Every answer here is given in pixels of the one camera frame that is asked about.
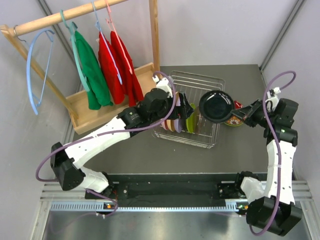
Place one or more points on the black plate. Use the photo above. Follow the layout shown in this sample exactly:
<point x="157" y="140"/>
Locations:
<point x="216" y="106"/>

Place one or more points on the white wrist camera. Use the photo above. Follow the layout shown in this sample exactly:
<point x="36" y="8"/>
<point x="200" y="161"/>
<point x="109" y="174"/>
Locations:
<point x="272" y="99"/>
<point x="163" y="88"/>

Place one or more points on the teal hanger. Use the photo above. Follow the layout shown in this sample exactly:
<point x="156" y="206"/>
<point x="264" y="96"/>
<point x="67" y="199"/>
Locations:
<point x="72" y="27"/>

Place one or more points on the red floral plate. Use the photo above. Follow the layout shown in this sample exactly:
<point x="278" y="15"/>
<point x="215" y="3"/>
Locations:
<point x="234" y="121"/>

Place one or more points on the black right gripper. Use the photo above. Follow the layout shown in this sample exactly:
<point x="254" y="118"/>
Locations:
<point x="247" y="112"/>

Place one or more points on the yellow plastic plate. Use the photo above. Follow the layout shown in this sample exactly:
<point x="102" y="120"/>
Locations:
<point x="170" y="123"/>

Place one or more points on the red shirt left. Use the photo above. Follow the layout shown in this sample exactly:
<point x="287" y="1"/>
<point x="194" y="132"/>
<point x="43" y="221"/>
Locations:
<point x="114" y="87"/>

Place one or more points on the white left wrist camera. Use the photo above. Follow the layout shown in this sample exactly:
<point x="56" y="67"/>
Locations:
<point x="163" y="88"/>

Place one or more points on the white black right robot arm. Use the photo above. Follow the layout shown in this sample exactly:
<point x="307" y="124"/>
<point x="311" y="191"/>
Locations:
<point x="271" y="206"/>

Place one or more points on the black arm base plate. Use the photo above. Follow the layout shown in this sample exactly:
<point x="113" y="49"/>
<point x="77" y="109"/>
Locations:
<point x="129" y="190"/>

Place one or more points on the red shirt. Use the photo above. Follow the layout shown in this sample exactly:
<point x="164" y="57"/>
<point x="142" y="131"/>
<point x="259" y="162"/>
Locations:
<point x="130" y="83"/>
<point x="114" y="87"/>

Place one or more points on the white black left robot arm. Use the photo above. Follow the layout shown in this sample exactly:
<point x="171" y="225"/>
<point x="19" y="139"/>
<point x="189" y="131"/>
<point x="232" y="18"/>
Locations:
<point x="68" y="163"/>

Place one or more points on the dark plate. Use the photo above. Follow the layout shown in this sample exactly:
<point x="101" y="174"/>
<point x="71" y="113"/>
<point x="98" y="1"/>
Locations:
<point x="198" y="120"/>

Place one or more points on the wooden clothes rack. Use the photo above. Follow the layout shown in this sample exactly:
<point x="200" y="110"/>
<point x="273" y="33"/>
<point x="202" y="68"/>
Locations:
<point x="81" y="117"/>

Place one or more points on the green shirt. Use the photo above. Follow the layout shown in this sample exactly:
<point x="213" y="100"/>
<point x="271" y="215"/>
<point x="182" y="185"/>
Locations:
<point x="98" y="95"/>

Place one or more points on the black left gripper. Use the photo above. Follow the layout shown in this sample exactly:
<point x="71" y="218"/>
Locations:
<point x="185" y="109"/>

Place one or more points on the pink hanger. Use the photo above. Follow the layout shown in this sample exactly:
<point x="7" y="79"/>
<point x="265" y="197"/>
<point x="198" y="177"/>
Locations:
<point x="120" y="40"/>

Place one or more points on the purple plastic plate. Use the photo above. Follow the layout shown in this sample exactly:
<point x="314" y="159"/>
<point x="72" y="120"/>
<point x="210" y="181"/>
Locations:
<point x="179" y="125"/>

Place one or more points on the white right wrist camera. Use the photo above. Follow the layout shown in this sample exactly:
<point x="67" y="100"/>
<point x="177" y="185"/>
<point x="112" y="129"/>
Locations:
<point x="272" y="99"/>

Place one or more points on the light blue empty hanger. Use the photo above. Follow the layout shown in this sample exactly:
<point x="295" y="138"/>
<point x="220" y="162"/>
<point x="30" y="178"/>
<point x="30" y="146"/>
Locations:
<point x="31" y="64"/>

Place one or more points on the metal wire dish rack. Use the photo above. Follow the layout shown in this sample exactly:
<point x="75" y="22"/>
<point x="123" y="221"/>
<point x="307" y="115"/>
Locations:
<point x="194" y="86"/>

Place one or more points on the red shirt right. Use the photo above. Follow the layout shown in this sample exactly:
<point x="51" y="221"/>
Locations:
<point x="130" y="83"/>

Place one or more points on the pink plastic plate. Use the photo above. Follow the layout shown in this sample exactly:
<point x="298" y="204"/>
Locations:
<point x="164" y="125"/>

